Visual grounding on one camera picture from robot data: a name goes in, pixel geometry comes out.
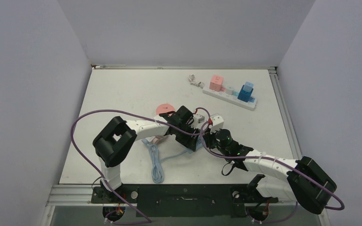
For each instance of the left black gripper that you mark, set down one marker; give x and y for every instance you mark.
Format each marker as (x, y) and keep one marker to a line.
(188, 142)

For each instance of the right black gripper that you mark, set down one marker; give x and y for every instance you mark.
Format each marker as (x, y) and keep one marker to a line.
(209, 137)

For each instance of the blue power strip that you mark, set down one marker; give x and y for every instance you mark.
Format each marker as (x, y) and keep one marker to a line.
(199, 144)

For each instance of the pink round disc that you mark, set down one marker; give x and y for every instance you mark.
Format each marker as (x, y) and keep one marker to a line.
(165, 108)

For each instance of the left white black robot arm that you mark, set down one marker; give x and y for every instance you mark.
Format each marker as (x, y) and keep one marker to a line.
(116, 139)

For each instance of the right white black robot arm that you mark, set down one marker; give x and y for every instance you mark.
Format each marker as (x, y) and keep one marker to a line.
(301, 180)

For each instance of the small white plug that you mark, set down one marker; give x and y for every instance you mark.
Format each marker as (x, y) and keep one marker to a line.
(229, 90)

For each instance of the light blue plug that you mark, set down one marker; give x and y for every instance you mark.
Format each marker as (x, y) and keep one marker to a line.
(248, 87)

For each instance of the white power strip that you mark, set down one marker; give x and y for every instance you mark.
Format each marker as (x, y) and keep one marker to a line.
(232, 99)

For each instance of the pink cube adapter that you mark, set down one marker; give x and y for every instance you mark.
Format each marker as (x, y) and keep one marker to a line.
(216, 83)

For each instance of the dark blue cube adapter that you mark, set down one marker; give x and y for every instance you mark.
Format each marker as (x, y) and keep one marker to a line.
(244, 96)

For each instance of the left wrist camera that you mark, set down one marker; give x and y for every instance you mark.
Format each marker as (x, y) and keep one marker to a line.
(197, 118)

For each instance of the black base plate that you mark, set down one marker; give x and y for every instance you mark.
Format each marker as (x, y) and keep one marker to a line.
(196, 200)

